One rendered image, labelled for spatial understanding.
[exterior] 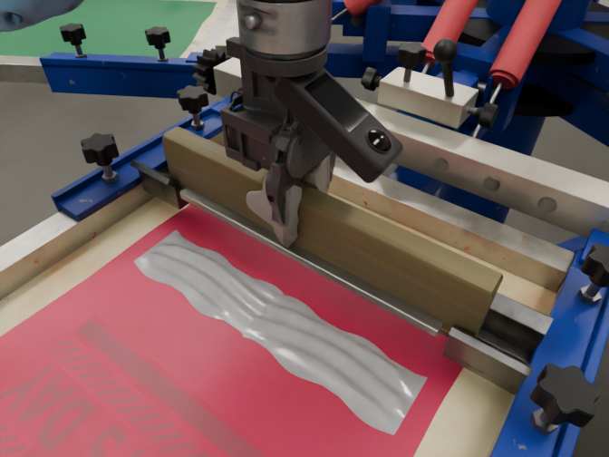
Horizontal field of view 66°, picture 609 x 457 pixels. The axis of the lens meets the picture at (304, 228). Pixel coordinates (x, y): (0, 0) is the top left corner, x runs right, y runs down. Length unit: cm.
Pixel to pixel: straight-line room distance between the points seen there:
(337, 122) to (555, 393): 26
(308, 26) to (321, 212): 18
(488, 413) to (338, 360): 15
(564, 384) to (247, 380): 28
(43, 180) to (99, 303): 202
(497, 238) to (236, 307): 32
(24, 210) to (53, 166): 33
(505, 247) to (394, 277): 18
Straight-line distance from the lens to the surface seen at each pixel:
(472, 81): 82
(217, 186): 56
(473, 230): 60
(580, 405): 41
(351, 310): 54
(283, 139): 42
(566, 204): 63
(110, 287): 60
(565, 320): 53
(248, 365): 50
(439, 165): 67
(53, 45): 126
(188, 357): 51
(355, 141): 39
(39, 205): 244
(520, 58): 84
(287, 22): 38
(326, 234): 48
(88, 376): 53
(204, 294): 55
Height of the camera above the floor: 138
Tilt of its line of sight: 43 degrees down
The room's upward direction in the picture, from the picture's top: straight up
